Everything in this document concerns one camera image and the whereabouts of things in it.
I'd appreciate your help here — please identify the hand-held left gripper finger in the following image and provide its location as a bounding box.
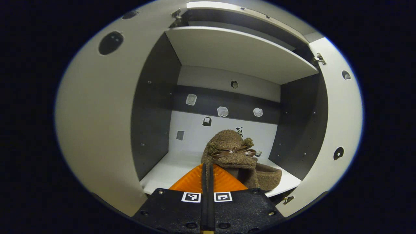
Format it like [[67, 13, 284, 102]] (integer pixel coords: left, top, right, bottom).
[[132, 163, 208, 234], [208, 163, 286, 234]]

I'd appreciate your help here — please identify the brown fuzzy shoe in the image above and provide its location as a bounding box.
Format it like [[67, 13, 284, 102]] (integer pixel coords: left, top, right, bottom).
[[255, 163, 282, 191], [201, 129, 259, 189]]

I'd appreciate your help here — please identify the white cabinet door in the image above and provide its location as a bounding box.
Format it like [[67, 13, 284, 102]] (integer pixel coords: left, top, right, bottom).
[[55, 0, 192, 217], [276, 37, 364, 218]]

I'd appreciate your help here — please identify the white shoe cabinet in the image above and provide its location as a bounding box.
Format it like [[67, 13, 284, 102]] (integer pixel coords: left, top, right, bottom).
[[55, 0, 364, 218]]

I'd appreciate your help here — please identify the white cabinet drawer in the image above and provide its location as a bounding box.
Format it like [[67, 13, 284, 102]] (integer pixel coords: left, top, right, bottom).
[[187, 1, 311, 44]]

